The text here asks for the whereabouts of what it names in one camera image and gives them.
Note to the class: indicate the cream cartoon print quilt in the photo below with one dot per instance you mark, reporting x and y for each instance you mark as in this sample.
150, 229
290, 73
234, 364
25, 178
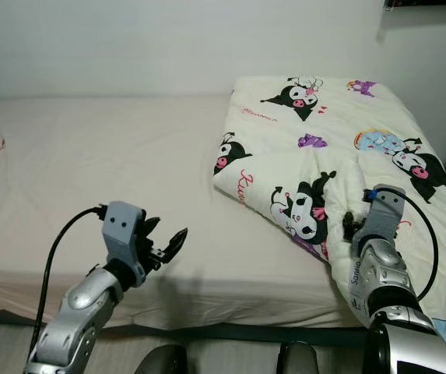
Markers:
285, 156

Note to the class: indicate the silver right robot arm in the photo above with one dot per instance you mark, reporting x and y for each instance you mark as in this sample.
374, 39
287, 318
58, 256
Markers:
402, 312

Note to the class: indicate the cream sheeted mattress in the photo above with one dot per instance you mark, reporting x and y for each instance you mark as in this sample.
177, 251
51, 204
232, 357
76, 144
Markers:
98, 164

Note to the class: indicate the dark robot left leg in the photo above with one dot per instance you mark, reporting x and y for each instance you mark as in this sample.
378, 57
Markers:
160, 361

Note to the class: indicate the dark robot leg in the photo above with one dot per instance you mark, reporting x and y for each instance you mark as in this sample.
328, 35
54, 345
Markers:
160, 361
296, 360

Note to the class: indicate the dark robot right leg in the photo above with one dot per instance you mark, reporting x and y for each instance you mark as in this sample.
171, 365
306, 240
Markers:
296, 360

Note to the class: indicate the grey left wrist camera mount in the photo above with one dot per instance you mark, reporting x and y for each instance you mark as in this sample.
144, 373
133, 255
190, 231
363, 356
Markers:
124, 230

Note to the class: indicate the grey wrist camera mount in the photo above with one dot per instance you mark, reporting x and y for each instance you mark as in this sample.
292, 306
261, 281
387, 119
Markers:
124, 230
384, 216

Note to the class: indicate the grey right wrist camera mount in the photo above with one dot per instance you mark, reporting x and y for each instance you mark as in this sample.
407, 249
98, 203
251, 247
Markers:
384, 216

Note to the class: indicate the black wall-mounted item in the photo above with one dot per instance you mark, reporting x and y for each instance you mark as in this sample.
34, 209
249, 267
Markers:
429, 4

